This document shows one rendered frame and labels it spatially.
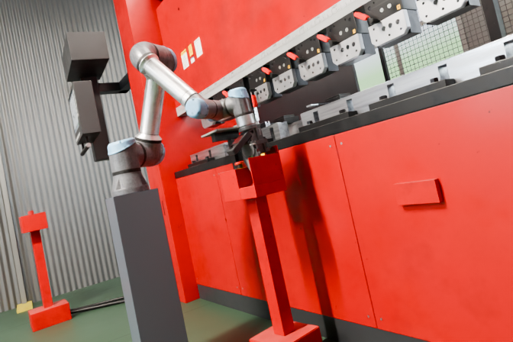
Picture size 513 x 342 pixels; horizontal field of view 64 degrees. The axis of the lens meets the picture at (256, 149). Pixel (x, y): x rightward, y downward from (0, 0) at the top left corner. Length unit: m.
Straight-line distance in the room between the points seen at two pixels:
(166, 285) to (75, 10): 3.86
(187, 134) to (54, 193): 1.99
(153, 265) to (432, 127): 1.14
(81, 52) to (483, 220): 2.61
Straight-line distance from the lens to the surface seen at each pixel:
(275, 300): 1.68
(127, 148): 1.76
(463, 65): 1.40
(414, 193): 1.36
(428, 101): 1.32
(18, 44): 4.91
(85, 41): 3.13
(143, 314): 1.76
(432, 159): 1.33
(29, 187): 4.58
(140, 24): 3.12
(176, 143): 2.94
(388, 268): 1.54
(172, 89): 1.60
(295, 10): 1.88
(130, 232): 1.71
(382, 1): 1.56
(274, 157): 1.60
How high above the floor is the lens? 0.75
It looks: 3 degrees up
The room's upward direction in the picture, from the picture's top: 12 degrees counter-clockwise
